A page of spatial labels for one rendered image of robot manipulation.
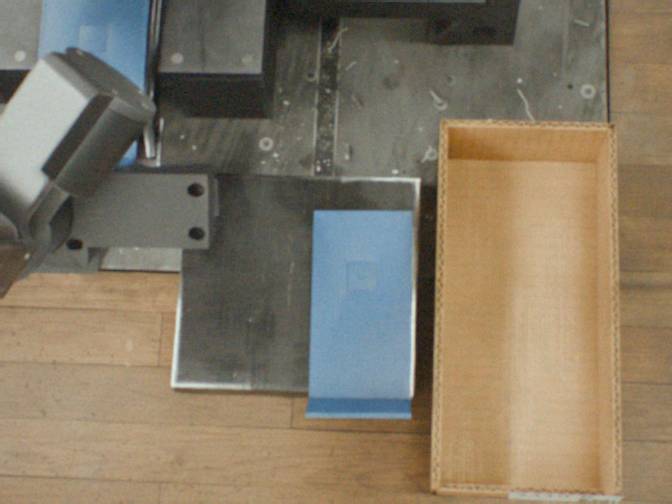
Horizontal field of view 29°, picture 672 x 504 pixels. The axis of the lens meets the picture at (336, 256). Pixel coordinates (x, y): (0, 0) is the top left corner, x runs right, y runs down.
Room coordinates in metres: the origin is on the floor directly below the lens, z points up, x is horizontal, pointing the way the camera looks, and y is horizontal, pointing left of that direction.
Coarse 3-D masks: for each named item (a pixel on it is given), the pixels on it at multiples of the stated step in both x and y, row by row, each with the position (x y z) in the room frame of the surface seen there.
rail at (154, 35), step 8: (160, 0) 0.46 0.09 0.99; (160, 8) 0.46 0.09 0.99; (152, 16) 0.45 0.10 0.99; (160, 16) 0.45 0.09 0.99; (152, 24) 0.45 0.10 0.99; (160, 24) 0.45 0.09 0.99; (152, 32) 0.44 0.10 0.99; (152, 40) 0.43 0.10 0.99; (152, 48) 0.43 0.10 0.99; (152, 56) 0.42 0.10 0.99; (152, 64) 0.41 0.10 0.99; (152, 72) 0.41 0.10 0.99; (152, 80) 0.40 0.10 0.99; (152, 88) 0.40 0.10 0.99; (160, 88) 0.41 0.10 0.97; (152, 96) 0.39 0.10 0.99
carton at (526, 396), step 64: (448, 128) 0.34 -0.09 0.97; (512, 128) 0.33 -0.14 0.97; (576, 128) 0.32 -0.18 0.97; (448, 192) 0.31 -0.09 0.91; (512, 192) 0.30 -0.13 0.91; (576, 192) 0.29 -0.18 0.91; (448, 256) 0.26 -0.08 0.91; (512, 256) 0.26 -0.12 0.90; (576, 256) 0.25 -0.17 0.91; (448, 320) 0.22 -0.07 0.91; (512, 320) 0.21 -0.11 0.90; (576, 320) 0.20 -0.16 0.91; (448, 384) 0.17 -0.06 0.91; (512, 384) 0.16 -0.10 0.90; (576, 384) 0.16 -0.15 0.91; (448, 448) 0.13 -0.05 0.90; (512, 448) 0.12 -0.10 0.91; (576, 448) 0.11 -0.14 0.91
